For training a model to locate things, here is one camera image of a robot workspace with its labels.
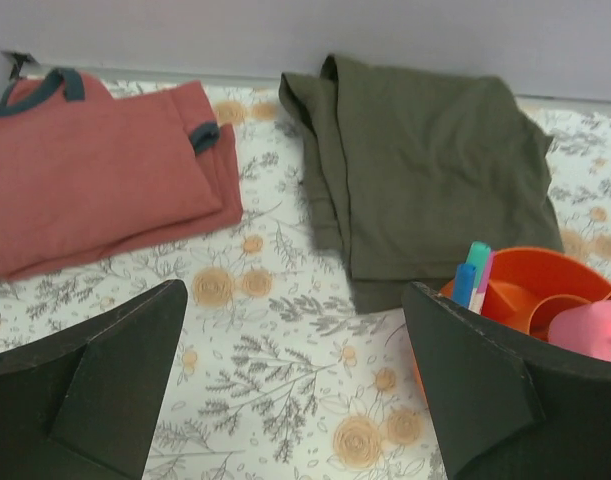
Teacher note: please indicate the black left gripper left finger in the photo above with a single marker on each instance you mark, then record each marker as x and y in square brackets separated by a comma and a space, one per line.
[83, 403]

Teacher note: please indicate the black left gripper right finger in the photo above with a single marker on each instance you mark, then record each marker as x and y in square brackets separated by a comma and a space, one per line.
[505, 405]

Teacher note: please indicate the white pen pink cap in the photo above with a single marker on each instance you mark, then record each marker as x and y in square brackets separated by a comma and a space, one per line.
[478, 296]

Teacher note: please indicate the pink clear pencil case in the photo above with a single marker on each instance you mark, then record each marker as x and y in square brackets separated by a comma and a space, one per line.
[585, 330]

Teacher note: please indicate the orange round divided container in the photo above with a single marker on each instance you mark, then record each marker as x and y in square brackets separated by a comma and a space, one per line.
[529, 286]

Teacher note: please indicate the white pen blue cap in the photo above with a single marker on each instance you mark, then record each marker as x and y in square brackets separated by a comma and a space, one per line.
[463, 286]

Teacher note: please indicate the white pen teal cap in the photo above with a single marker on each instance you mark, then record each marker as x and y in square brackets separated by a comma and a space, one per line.
[478, 255]

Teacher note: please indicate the floral patterned table mat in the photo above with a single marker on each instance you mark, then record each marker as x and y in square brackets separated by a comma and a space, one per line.
[275, 375]

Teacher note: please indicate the olive green folded cloth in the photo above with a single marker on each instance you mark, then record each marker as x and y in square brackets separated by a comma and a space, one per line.
[404, 169]

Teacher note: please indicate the red pouch with black strap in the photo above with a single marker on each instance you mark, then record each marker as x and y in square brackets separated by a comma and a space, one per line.
[84, 176]

